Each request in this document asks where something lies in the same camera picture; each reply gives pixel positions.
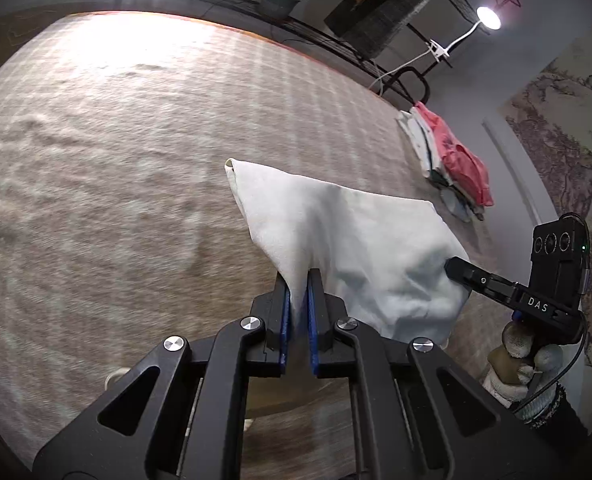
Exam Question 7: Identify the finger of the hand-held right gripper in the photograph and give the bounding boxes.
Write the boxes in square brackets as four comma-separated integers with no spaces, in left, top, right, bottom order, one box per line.
[443,256,522,311]

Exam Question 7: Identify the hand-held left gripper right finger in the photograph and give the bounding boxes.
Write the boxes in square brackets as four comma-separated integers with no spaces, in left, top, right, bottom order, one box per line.
[306,267,584,480]

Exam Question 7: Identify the white camisole top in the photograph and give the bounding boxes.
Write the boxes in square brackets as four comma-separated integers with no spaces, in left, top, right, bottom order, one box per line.
[225,157,472,348]

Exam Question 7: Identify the black metal chair frame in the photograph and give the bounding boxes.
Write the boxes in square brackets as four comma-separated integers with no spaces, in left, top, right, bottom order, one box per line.
[383,67,431,106]

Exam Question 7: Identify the grey-blue folded garment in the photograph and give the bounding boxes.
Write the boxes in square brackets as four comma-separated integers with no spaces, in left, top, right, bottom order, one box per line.
[438,185,484,222]

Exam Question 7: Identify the pink folded garment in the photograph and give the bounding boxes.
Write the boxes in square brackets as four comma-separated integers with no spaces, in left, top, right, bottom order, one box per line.
[413,101,493,208]

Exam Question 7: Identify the white lamp cable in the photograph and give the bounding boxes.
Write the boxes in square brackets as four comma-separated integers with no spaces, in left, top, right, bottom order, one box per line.
[368,52,434,96]

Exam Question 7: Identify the white curved headboard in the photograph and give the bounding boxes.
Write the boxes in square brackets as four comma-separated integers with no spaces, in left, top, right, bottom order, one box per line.
[481,117,544,233]

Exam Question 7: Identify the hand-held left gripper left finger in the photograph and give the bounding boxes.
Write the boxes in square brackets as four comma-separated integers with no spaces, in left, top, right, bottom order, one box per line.
[33,274,291,480]

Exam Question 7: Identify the person's right hand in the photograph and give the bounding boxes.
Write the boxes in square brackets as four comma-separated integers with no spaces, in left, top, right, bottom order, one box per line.
[482,320,564,406]

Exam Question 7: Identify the white clip lamp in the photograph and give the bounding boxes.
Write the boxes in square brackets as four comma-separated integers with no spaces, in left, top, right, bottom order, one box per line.
[426,6,502,61]

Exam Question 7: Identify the person's right forearm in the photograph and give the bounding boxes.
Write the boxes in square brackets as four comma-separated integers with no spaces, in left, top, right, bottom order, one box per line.
[516,385,589,441]

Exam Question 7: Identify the black metal clothes rack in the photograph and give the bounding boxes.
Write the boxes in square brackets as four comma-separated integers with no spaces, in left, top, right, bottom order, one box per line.
[120,0,537,106]

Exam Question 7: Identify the landscape wall mural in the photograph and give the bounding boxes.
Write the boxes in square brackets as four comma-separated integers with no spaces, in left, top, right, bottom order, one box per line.
[501,35,592,311]

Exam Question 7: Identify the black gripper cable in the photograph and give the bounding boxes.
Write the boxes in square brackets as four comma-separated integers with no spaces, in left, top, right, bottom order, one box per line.
[521,265,589,408]

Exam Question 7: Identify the grey plaid coat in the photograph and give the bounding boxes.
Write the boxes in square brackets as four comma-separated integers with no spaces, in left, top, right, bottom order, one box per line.
[343,0,457,58]

